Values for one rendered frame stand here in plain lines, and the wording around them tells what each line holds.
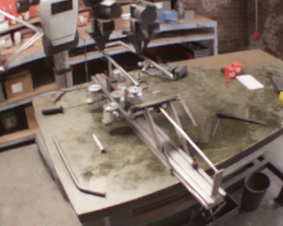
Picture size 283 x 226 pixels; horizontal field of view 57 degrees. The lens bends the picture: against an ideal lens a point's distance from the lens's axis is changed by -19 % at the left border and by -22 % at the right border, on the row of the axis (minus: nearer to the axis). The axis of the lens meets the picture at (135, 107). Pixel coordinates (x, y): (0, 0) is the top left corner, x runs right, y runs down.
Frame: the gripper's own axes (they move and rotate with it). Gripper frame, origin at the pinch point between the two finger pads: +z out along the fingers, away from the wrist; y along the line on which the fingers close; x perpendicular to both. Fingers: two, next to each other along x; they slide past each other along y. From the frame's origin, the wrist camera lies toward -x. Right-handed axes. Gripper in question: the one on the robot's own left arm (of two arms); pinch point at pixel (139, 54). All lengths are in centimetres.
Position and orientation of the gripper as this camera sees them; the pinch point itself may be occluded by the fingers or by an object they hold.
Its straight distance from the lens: 109.4
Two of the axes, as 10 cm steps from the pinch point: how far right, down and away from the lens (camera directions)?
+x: -4.5, -4.4, 7.8
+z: 0.4, 8.6, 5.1
